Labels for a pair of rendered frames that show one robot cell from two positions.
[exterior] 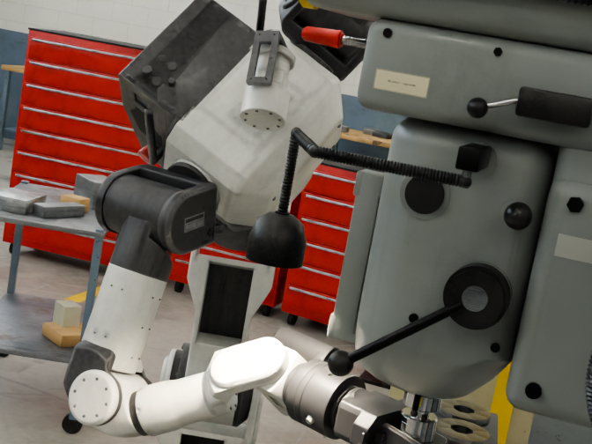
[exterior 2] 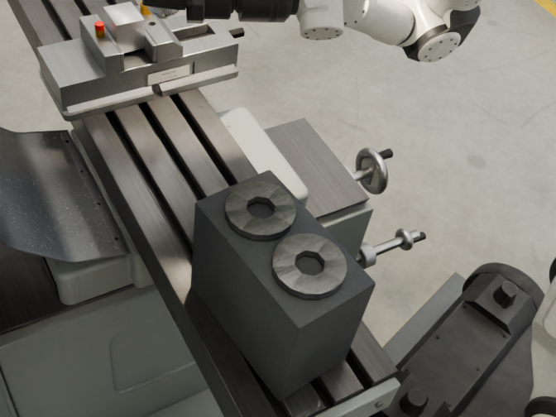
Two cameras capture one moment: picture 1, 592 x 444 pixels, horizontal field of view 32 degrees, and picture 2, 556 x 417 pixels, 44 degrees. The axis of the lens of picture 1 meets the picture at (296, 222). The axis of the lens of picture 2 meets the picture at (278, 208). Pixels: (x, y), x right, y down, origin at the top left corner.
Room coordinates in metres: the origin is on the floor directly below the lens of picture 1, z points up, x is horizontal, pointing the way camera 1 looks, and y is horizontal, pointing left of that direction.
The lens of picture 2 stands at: (1.91, -0.76, 1.78)
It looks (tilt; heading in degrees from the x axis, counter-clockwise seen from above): 48 degrees down; 126
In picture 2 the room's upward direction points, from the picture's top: 11 degrees clockwise
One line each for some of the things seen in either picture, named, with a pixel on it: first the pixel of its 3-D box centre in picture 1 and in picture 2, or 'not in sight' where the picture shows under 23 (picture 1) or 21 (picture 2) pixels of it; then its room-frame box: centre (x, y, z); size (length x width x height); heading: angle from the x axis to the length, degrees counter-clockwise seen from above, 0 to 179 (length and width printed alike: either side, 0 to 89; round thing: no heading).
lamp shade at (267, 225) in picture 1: (277, 236); not in sight; (1.26, 0.02, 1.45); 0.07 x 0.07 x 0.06
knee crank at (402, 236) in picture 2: not in sight; (390, 244); (1.51, 0.28, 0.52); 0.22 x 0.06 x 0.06; 74
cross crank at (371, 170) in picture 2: not in sight; (359, 175); (1.37, 0.29, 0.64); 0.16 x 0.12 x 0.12; 74
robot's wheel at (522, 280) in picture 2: not in sight; (504, 302); (1.79, 0.37, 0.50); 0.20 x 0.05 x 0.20; 2
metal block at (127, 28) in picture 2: not in sight; (124, 27); (1.06, -0.14, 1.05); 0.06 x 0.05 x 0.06; 165
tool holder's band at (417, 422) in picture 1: (418, 418); not in sight; (1.23, -0.19, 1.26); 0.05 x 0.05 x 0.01
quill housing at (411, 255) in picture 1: (455, 257); not in sight; (1.22, -0.20, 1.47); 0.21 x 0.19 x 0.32; 164
